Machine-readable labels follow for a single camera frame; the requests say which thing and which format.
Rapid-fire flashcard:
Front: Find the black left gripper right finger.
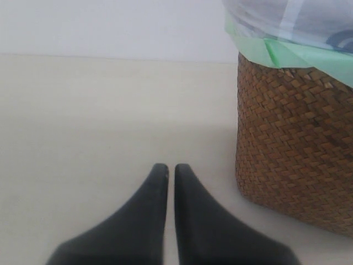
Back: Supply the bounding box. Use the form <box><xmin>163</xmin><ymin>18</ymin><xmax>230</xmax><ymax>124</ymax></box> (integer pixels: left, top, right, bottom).
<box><xmin>174</xmin><ymin>164</ymin><xmax>297</xmax><ymax>264</ymax></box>

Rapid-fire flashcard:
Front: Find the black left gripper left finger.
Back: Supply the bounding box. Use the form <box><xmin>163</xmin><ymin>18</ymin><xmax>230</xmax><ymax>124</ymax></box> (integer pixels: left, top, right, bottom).
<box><xmin>47</xmin><ymin>163</ymin><xmax>169</xmax><ymax>265</ymax></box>

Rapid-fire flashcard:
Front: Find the brown woven wicker basket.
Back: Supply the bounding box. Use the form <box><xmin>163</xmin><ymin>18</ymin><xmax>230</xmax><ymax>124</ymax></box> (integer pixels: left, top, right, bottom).
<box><xmin>236</xmin><ymin>55</ymin><xmax>352</xmax><ymax>236</ymax></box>

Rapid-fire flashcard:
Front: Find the white and green bin liner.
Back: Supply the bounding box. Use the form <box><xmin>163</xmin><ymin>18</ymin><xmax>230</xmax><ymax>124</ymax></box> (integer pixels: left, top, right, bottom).
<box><xmin>223</xmin><ymin>0</ymin><xmax>352</xmax><ymax>87</ymax></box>

